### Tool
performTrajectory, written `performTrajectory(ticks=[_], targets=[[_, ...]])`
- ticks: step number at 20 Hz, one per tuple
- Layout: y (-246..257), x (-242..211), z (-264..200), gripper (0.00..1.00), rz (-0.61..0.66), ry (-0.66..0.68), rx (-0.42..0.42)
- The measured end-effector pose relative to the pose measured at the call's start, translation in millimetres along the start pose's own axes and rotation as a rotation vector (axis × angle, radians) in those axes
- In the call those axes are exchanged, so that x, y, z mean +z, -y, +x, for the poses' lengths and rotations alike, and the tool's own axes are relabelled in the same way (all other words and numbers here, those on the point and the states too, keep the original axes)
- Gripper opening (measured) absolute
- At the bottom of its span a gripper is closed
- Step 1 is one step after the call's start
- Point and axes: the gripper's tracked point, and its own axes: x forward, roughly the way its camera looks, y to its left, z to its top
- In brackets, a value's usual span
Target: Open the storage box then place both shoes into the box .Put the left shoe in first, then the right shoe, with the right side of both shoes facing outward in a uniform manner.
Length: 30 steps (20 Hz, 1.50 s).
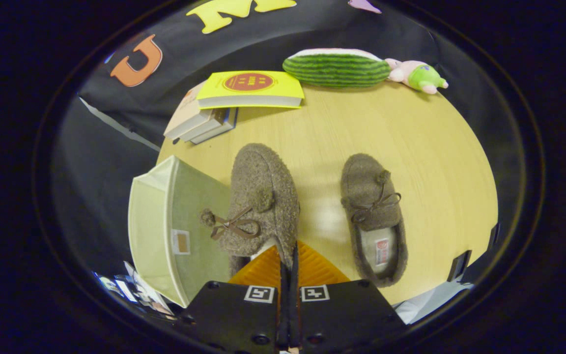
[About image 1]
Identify pile of printed packets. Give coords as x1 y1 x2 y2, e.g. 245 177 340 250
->
94 261 173 315

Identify grey-green fabric storage box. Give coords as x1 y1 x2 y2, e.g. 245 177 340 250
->
127 155 234 308

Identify watermelon slice plush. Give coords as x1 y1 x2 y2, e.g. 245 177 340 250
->
283 48 392 89

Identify pink and green plush toy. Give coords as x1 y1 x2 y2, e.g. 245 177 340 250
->
385 59 449 95

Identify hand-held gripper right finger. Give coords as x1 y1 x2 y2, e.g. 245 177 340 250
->
290 240 406 354

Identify grey book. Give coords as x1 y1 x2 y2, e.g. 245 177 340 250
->
180 108 229 143

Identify beige cover book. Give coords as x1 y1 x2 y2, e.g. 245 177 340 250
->
164 81 212 140

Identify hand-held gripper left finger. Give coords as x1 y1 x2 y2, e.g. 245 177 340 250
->
181 245 289 354

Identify black backdrop cloth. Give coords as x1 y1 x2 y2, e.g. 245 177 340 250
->
52 0 524 286

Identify blue spine book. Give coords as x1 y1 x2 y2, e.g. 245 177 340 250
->
190 107 238 145

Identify yellow book with red circle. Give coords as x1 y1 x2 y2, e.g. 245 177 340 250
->
196 70 305 110

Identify brown fuzzy slipper shoe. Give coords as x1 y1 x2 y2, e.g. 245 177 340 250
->
199 143 301 278
340 153 409 288

